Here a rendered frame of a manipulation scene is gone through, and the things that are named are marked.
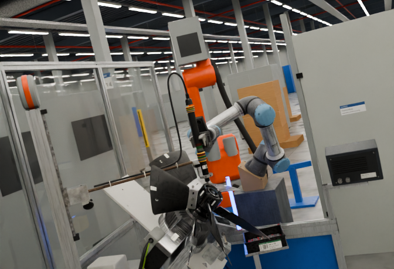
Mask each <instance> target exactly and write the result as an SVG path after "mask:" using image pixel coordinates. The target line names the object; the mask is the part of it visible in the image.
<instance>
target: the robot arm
mask: <svg viewBox="0 0 394 269"><path fill-rule="evenodd" d="M246 114H249V115H250V116H251V117H252V118H253V120H254V123H255V125H256V127H258V128H259V129H260V132H261V135H262V138H263V140H262V141H261V143H259V146H258V148H257V149H256V152H255V153H254V155H253V156H252V157H251V158H250V159H249V160H248V161H247V162H246V163H245V165H244V166H245V168H246V169H247V170H248V171H250V172H251V173H253V174H254V175H257V176H259V177H264V176H265V174H266V170H267V166H268V165H269V166H270V167H271V168H272V169H273V171H275V172H277V173H282V172H284V171H285V170H286V169H287V168H288V167H289V166H290V160H289V159H288V158H287V157H286V155H285V153H284V149H282V148H281V147H280V144H279V142H278V139H277V135H276V132H275V129H274V126H273V123H274V118H275V117H276V113H275V111H274V109H273V108H272V107H271V106H270V105H268V104H267V103H265V102H264V101H263V100H262V99H261V98H259V97H257V96H248V97H245V98H242V99H240V100H239V101H237V102H235V104H234V106H232V107H230V108H229V109H227V110H226V111H224V112H223V113H221V114H219V115H218V116H216V117H215V118H213V119H211V120H210V121H208V122H207V123H206V122H205V120H204V118H203V116H199V117H196V121H197V124H198V129H199V133H200V136H198V139H201V141H202V146H203V151H204V152H205V154H206V157H207V156H208V154H209V153H210V151H211V149H212V147H213V145H214V143H215V141H216V139H217V138H218V137H219V136H220V133H221V131H220V129H221V128H222V127H224V126H225V125H227V124H228V123H230V122H232V121H233V120H235V119H236V118H238V117H240V116H244V115H246ZM187 136H188V138H189V141H190V142H191V144H192V147H193V148H194V147H195V143H194V140H193V136H192V131H191V129H189V130H188V132H187Z"/></svg>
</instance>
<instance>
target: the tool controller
mask: <svg viewBox="0 0 394 269"><path fill-rule="evenodd" d="M325 157H326V160H327V165H328V170H329V173H330V178H331V182H332V185H333V186H339V185H347V184H352V183H360V182H368V181H376V180H381V179H383V172H382V167H381V161H380V157H379V151H378V147H377V144H376V141H375V139H369V140H365V141H358V142H352V143H348V144H341V145H335V146H331V147H325Z"/></svg>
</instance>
